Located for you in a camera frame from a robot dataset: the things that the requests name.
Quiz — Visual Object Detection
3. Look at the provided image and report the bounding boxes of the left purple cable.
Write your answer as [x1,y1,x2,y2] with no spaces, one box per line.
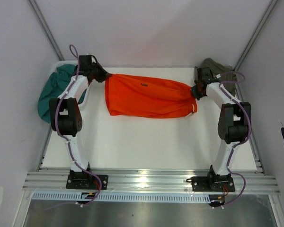
[55,44,102,209]

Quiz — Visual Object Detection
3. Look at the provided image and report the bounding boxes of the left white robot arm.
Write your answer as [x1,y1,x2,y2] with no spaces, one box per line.
[49,55,112,189]

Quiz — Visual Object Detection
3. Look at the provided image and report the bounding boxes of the left corner aluminium post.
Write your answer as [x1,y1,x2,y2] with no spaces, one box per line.
[27,0,65,61]

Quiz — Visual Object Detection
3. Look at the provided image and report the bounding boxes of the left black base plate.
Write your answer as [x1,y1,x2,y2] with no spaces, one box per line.
[66,172,100,190]

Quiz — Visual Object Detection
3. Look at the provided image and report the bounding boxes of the right corner aluminium post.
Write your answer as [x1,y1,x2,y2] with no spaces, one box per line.
[234,0,280,71]

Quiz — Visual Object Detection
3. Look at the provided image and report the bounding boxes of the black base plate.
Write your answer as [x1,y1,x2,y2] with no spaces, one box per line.
[186,175,235,192]
[66,172,100,190]

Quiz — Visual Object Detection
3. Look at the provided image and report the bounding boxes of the orange shorts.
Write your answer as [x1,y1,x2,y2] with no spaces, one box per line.
[105,74,198,119]

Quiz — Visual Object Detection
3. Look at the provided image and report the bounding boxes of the white slotted cable duct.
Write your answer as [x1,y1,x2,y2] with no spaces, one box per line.
[32,191,210,204]

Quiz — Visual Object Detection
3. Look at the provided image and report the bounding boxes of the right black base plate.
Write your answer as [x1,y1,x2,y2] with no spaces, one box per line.
[186,175,235,192]

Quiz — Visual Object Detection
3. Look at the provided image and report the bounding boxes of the teal shorts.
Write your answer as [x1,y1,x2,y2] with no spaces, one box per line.
[37,64,77,123]

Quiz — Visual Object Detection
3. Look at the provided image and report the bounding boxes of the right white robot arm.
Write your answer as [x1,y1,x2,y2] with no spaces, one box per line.
[191,67,251,191]

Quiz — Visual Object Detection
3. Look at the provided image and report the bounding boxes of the olive green folded shorts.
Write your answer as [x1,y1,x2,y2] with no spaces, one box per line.
[200,58,239,96]

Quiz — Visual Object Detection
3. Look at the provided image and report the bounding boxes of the aluminium mounting rail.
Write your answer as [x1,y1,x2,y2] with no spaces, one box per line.
[22,168,280,195]

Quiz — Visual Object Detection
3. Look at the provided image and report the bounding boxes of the white plastic basket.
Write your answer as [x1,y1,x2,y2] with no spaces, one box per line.
[50,60,90,110]

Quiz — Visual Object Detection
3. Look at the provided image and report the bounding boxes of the corner aluminium post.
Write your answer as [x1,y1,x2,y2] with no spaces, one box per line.
[234,0,280,71]
[27,0,65,61]

